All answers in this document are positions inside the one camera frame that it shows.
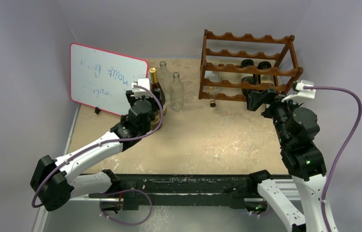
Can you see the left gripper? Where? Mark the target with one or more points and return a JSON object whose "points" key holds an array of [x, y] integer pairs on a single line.
{"points": [[155, 105]]}

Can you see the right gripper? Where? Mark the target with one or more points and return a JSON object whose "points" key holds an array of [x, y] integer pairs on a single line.
{"points": [[270, 99]]}

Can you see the dark gold-capped wine bottle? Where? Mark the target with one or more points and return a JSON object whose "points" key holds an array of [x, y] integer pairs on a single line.
{"points": [[156, 87]]}

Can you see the clear slim glass bottle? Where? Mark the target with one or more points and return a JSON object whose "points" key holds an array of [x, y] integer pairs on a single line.
{"points": [[165, 78]]}

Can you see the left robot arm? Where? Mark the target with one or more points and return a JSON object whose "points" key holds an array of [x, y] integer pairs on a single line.
{"points": [[55, 181]]}

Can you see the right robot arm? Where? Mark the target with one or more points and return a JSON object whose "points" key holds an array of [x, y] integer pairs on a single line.
{"points": [[296, 128]]}

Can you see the brown wooden wine rack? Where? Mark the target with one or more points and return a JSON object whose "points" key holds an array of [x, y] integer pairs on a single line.
{"points": [[286, 62]]}

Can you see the red framed whiteboard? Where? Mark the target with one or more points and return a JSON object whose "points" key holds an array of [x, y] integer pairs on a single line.
{"points": [[100, 78]]}

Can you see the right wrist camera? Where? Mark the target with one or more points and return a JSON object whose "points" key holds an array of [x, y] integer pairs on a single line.
{"points": [[301, 93]]}

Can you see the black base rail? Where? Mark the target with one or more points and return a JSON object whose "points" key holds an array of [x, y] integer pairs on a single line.
{"points": [[236, 191]]}

